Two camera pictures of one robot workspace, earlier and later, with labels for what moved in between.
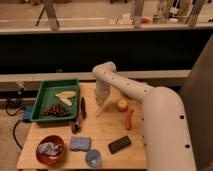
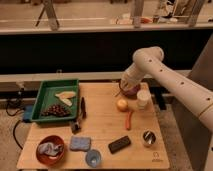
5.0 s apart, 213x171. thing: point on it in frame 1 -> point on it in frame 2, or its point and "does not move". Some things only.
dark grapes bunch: (57, 110) does not move
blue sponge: (80, 143) does not move
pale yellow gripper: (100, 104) -> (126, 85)
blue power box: (28, 112) does not move
